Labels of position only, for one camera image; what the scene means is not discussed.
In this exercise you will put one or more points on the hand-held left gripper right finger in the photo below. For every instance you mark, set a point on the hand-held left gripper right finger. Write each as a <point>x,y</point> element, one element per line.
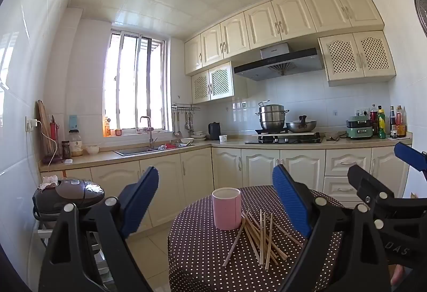
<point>290,201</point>

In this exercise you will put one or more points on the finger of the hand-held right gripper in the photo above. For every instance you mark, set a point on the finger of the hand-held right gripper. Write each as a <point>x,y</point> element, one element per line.
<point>410,155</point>
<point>367,185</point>

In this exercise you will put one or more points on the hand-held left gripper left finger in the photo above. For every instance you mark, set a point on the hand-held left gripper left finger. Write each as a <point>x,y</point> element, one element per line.
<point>140,201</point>

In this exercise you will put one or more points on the pile of wooden chopsticks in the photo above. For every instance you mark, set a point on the pile of wooden chopsticks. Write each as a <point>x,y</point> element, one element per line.
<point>263,238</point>

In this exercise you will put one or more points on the pink cup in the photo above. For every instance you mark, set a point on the pink cup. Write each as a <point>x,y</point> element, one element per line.
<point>226,212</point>

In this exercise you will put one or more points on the person's right hand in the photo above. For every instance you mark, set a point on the person's right hand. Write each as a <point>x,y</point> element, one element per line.
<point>397,274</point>

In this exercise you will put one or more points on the dark sauce bottle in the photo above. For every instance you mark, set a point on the dark sauce bottle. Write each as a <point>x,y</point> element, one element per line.
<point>393,125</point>

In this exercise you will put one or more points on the orange box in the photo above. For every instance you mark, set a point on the orange box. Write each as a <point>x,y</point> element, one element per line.
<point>414,195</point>

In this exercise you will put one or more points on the red cap sauce bottle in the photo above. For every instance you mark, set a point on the red cap sauce bottle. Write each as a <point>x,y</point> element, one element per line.
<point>374,123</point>

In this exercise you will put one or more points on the steel sink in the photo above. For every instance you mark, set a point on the steel sink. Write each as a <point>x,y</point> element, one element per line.
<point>133,151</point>

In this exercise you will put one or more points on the green multi cooker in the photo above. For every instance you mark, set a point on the green multi cooker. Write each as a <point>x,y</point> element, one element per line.
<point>358,130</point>

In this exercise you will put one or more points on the black gas stove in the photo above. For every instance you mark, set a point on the black gas stove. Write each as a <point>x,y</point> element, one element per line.
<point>283,140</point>

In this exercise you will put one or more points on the dark rice cooker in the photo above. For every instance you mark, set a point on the dark rice cooker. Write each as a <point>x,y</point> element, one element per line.
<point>78,191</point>

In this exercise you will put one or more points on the cream lower kitchen cabinets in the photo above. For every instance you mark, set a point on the cream lower kitchen cabinets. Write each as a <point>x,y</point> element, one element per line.
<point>200,175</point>

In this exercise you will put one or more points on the white bowl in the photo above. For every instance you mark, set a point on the white bowl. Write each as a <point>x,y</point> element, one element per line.
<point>92,149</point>

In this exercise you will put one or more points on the small red jar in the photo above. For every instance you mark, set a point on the small red jar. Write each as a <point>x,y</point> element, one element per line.
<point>118,132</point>

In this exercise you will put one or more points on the steel wok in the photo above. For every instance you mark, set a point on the steel wok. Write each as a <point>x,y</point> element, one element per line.
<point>300,126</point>

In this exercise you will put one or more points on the round polka-dot table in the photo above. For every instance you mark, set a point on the round polka-dot table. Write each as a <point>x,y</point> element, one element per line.
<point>200,255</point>

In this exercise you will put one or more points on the orange bottle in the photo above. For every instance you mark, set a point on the orange bottle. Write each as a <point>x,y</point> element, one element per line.
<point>107,128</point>

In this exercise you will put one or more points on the steel steamer pot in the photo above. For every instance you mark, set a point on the steel steamer pot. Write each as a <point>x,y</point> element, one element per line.
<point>272,118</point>

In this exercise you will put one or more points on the large pale jar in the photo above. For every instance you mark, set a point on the large pale jar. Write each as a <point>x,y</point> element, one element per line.
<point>75,145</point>

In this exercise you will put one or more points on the stack of white dishes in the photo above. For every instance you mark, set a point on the stack of white dishes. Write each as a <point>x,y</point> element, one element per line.
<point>196,135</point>

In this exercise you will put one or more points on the small dark jar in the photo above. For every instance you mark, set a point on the small dark jar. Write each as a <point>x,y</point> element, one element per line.
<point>66,150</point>

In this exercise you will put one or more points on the small white cup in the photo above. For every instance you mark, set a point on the small white cup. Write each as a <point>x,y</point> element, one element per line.
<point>223,138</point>

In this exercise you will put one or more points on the crumpled pale cloth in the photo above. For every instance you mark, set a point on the crumpled pale cloth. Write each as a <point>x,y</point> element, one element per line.
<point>49,182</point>

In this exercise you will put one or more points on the black electric kettle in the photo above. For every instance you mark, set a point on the black electric kettle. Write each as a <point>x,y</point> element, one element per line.
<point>214,131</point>

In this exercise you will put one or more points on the red utensil holder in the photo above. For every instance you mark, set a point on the red utensil holder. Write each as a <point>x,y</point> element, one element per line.
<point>53,138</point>

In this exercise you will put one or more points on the large lattice door cabinet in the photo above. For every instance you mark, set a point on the large lattice door cabinet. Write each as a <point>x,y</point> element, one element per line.
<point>357,56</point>

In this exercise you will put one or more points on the sliding window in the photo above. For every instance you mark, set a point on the sliding window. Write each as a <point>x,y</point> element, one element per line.
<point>133,85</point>

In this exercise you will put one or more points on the wooden cutting board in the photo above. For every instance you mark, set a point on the wooden cutting board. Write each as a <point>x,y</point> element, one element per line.
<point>44,128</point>

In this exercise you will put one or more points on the black range hood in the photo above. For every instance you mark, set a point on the black range hood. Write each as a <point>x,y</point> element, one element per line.
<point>280,65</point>

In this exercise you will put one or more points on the small lattice door cabinet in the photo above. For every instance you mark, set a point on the small lattice door cabinet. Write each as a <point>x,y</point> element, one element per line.
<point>213,83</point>

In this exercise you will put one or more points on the white wall socket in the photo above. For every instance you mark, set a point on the white wall socket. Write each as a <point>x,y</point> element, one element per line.
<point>361,112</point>

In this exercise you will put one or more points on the wall utensil rail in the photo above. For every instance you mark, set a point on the wall utensil rail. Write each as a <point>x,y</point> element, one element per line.
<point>185,108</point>

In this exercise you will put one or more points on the blue wall card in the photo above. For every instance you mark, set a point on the blue wall card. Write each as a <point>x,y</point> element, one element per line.
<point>73,122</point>

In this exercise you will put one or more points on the white wall charger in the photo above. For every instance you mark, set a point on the white wall charger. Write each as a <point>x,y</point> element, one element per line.
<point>32,124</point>

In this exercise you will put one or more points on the dark wall clock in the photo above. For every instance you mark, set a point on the dark wall clock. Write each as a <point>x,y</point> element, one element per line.
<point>422,11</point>

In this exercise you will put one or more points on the cream upper wall cabinet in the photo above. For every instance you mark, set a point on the cream upper wall cabinet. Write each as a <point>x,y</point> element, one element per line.
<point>283,21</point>

